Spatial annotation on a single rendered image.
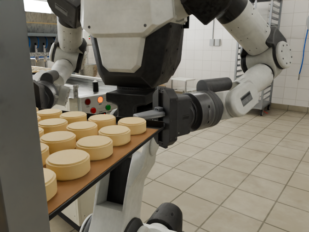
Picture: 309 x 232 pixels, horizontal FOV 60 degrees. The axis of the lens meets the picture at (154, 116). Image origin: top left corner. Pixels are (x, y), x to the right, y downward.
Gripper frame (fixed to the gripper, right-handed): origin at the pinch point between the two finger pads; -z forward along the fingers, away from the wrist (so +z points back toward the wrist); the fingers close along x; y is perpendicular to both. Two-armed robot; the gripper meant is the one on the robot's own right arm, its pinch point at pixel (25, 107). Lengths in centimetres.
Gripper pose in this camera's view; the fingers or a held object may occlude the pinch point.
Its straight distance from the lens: 71.7
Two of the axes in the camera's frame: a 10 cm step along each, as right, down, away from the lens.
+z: -1.4, -2.5, 9.6
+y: 9.9, -0.3, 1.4
